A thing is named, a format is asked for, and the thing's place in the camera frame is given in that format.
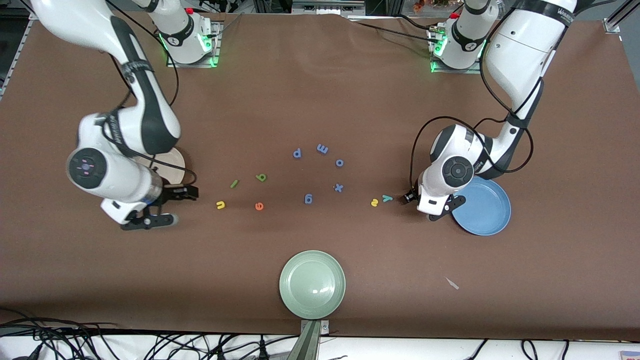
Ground aluminium table edge profile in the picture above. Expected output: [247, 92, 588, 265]
[0, 12, 38, 101]

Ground black cable on table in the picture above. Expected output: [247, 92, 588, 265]
[347, 14, 441, 46]

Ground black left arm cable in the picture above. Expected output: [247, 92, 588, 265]
[409, 10, 535, 201]

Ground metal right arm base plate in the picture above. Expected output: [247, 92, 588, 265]
[166, 20, 224, 68]

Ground grey metal camera post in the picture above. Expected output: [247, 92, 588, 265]
[287, 319, 332, 360]

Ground aluminium frame rail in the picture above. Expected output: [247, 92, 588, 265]
[252, 0, 396, 16]

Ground orange flower decoration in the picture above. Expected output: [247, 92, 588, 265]
[412, 0, 451, 13]

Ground blue plate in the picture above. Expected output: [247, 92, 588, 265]
[451, 176, 512, 237]

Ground brown table cover sheet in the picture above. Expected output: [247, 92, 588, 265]
[0, 9, 640, 342]

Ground aluminium corner profile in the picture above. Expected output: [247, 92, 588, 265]
[602, 0, 640, 35]

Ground green plate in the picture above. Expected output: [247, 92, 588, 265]
[279, 250, 347, 320]

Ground beige brown plate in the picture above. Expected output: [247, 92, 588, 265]
[135, 147, 187, 186]

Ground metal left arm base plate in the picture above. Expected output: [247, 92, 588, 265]
[428, 22, 484, 75]

